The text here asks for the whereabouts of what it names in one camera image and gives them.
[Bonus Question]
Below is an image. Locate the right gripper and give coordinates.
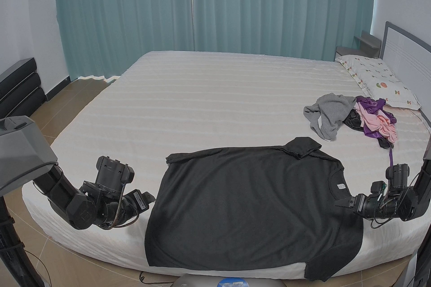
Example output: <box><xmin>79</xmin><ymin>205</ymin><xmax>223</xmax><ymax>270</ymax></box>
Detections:
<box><xmin>333</xmin><ymin>193</ymin><xmax>385</xmax><ymax>220</ymax></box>

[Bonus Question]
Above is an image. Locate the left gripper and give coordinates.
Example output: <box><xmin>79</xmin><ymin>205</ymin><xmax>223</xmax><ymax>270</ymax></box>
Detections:
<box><xmin>100</xmin><ymin>190</ymin><xmax>156</xmax><ymax>230</ymax></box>

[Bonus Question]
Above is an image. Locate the black T-shirt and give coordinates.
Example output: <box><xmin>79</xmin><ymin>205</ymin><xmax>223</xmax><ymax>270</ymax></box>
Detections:
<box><xmin>145</xmin><ymin>137</ymin><xmax>364</xmax><ymax>282</ymax></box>

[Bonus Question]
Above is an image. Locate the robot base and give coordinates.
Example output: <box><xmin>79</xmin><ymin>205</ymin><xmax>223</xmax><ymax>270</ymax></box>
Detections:
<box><xmin>172</xmin><ymin>274</ymin><xmax>270</xmax><ymax>287</ymax></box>

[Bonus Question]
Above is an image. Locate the pile of clothes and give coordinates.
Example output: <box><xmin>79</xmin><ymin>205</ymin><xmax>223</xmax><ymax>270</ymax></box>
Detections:
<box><xmin>343</xmin><ymin>96</ymin><xmax>398</xmax><ymax>167</ymax></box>

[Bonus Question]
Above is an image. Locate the bed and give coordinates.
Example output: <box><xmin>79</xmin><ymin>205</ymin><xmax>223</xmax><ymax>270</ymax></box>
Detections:
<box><xmin>22</xmin><ymin>22</ymin><xmax>431</xmax><ymax>281</ymax></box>

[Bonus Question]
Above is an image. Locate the grey garment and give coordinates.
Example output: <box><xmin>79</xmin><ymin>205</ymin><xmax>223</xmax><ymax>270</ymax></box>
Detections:
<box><xmin>304</xmin><ymin>93</ymin><xmax>357</xmax><ymax>141</ymax></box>

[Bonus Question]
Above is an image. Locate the white printed pillow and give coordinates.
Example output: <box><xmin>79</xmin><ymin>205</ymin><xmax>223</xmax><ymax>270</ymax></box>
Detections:
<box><xmin>335</xmin><ymin>54</ymin><xmax>422</xmax><ymax>110</ymax></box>

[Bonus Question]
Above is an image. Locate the grey bedside table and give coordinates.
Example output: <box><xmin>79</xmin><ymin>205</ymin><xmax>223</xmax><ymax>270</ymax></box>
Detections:
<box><xmin>336</xmin><ymin>31</ymin><xmax>382</xmax><ymax>59</ymax></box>

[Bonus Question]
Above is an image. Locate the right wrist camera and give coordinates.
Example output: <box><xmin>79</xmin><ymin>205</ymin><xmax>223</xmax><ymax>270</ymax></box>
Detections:
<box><xmin>370</xmin><ymin>180</ymin><xmax>386</xmax><ymax>196</ymax></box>

